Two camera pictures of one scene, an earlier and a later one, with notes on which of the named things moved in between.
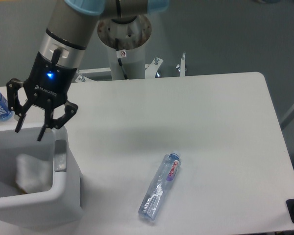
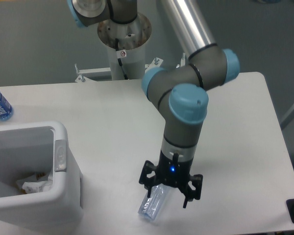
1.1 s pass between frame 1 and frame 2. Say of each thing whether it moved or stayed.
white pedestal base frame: stayed
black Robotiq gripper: moved
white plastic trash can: stayed
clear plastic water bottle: stayed
